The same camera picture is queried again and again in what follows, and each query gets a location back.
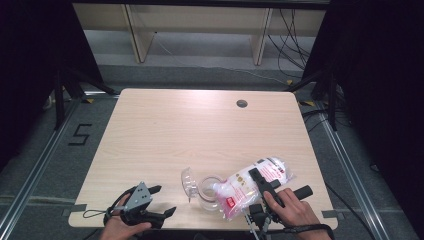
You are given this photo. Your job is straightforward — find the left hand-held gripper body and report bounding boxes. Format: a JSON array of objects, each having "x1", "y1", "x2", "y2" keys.
[{"x1": 119, "y1": 181, "x2": 165, "y2": 230}]

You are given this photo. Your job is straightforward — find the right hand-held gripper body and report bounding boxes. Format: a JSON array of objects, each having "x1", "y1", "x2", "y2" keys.
[{"x1": 249, "y1": 185, "x2": 314, "y2": 231}]

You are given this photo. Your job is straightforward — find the red and white sugar bag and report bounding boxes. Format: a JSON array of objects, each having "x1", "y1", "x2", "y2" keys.
[{"x1": 212, "y1": 156, "x2": 297, "y2": 222}]

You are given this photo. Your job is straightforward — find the clear glass jar with lid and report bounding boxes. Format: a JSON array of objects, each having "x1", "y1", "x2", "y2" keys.
[{"x1": 180, "y1": 166, "x2": 231, "y2": 213}]

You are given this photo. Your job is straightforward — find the person's right hand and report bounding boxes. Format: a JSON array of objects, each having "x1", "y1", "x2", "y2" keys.
[{"x1": 263, "y1": 188, "x2": 323, "y2": 232}]

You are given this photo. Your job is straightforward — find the person's left hand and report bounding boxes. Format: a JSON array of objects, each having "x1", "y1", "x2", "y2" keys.
[{"x1": 99, "y1": 194, "x2": 153, "y2": 240}]

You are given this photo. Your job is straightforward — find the grey tape strip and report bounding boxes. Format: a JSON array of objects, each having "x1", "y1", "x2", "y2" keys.
[{"x1": 61, "y1": 203, "x2": 88, "y2": 217}]

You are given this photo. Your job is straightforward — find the black metal stand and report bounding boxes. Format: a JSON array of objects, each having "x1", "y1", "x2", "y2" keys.
[
  {"x1": 285, "y1": 70, "x2": 338, "y2": 132},
  {"x1": 54, "y1": 65, "x2": 118, "y2": 132}
]

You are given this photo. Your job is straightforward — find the black curtain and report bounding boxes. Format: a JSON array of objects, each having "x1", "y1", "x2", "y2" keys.
[
  {"x1": 0, "y1": 0, "x2": 105, "y2": 171},
  {"x1": 300, "y1": 0, "x2": 424, "y2": 238}
]

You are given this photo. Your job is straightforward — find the pale wooden shelf unit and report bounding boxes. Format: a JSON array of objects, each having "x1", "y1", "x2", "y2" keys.
[{"x1": 73, "y1": 3, "x2": 328, "y2": 66}]

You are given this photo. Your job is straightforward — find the white cable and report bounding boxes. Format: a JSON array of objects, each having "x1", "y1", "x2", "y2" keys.
[{"x1": 244, "y1": 213, "x2": 270, "y2": 240}]

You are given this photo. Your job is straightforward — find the black wrist strap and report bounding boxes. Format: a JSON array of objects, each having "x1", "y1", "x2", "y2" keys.
[
  {"x1": 283, "y1": 223, "x2": 336, "y2": 240},
  {"x1": 103, "y1": 185, "x2": 138, "y2": 228}
]

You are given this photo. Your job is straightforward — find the thin black cord loop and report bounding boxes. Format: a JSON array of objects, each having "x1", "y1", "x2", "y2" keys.
[{"x1": 82, "y1": 208, "x2": 126, "y2": 220}]

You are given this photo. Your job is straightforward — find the aluminium floor rail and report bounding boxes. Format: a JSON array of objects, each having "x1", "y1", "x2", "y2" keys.
[
  {"x1": 0, "y1": 97, "x2": 82, "y2": 232},
  {"x1": 315, "y1": 105, "x2": 382, "y2": 240}
]

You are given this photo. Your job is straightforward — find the black floor cables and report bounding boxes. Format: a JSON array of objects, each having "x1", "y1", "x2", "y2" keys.
[{"x1": 301, "y1": 109, "x2": 352, "y2": 134}]

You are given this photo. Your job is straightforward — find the thin black floor cable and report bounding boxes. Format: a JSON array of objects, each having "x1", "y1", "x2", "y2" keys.
[{"x1": 324, "y1": 181, "x2": 378, "y2": 240}]

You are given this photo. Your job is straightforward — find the thin grey floor cable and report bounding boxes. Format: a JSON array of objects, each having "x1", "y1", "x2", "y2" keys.
[{"x1": 154, "y1": 32, "x2": 288, "y2": 84}]

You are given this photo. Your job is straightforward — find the black cable bundle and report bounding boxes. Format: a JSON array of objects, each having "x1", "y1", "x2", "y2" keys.
[{"x1": 267, "y1": 8, "x2": 313, "y2": 80}]

